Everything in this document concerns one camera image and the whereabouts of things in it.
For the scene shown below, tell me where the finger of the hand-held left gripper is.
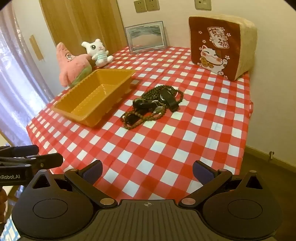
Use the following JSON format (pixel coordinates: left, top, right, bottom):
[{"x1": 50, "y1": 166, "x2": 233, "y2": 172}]
[
  {"x1": 0, "y1": 145, "x2": 40, "y2": 158},
  {"x1": 0, "y1": 153, "x2": 63, "y2": 169}
]

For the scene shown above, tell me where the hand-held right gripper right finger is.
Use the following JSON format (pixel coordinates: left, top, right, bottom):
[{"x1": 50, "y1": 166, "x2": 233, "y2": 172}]
[{"x1": 179, "y1": 160, "x2": 266, "y2": 208}]

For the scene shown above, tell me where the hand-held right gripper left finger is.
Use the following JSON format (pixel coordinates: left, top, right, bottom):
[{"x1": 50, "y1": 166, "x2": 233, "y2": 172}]
[{"x1": 28, "y1": 160, "x2": 118, "y2": 209}]

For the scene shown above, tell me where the orange plastic tray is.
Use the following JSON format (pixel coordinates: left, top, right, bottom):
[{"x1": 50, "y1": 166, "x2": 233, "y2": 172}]
[{"x1": 51, "y1": 69, "x2": 136, "y2": 128}]

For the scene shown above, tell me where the black wrist watch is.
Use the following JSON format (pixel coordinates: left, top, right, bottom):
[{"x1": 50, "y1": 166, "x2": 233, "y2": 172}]
[{"x1": 159, "y1": 89, "x2": 179, "y2": 112}]

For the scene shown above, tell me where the black glossy bracelet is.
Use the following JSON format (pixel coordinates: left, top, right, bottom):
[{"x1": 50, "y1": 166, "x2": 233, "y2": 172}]
[{"x1": 132, "y1": 98, "x2": 160, "y2": 110}]

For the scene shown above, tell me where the red white checkered tablecloth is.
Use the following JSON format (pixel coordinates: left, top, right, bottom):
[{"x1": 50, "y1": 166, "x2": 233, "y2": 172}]
[{"x1": 26, "y1": 46, "x2": 253, "y2": 201}]

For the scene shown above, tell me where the pale patterned curtain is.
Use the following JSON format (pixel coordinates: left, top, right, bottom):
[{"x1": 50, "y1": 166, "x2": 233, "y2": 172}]
[{"x1": 0, "y1": 14, "x2": 53, "y2": 149}]

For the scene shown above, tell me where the pink starfish plush toy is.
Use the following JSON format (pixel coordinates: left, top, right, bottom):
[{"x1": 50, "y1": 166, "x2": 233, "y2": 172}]
[{"x1": 56, "y1": 42, "x2": 93, "y2": 88}]

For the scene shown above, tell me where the white rabbit plush toy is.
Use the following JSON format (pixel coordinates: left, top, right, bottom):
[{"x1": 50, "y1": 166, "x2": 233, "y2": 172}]
[{"x1": 81, "y1": 39, "x2": 114, "y2": 68}]

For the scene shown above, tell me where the toast cushion with cat print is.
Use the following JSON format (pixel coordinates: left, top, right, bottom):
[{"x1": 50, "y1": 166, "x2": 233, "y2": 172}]
[{"x1": 188, "y1": 14, "x2": 258, "y2": 81}]

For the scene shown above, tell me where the wooden door panel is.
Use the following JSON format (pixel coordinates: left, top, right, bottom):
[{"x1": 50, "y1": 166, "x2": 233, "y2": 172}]
[{"x1": 39, "y1": 0, "x2": 127, "y2": 61}]

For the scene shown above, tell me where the wooden wardrobe handle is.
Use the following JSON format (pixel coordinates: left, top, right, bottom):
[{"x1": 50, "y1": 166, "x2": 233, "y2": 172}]
[{"x1": 29, "y1": 35, "x2": 45, "y2": 62}]

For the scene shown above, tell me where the sand art picture frame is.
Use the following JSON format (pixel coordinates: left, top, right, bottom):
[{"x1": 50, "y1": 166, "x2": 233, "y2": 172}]
[{"x1": 124, "y1": 21, "x2": 167, "y2": 54}]

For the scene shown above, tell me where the beige wall socket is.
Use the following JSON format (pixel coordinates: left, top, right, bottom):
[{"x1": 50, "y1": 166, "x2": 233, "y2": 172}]
[
  {"x1": 145, "y1": 0, "x2": 160, "y2": 11},
  {"x1": 134, "y1": 0, "x2": 147, "y2": 13}
]

